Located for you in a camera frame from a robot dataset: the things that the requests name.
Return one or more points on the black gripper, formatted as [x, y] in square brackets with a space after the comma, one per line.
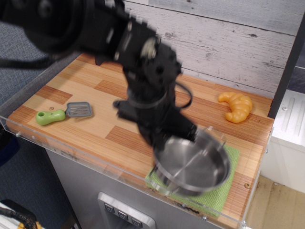
[157, 121]

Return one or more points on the stainless steel pot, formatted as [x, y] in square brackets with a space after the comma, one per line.
[192, 168]

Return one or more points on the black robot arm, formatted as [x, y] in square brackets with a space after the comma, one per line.
[60, 27]

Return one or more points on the green cloth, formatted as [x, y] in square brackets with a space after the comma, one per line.
[212, 203]

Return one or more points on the clear acrylic guard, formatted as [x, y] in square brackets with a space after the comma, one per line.
[103, 153]

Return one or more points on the silver dispenser panel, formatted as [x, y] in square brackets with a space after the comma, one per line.
[118, 215]

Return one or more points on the orange plastic croissant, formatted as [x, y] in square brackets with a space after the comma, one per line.
[239, 104]

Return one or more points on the white appliance right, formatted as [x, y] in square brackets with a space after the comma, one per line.
[284, 161]

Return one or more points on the yellow black object corner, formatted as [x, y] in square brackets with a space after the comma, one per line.
[10, 219]

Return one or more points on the green handled grey spatula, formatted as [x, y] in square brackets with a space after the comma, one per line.
[74, 109]

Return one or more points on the dark grey right post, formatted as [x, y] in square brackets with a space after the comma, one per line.
[288, 70]

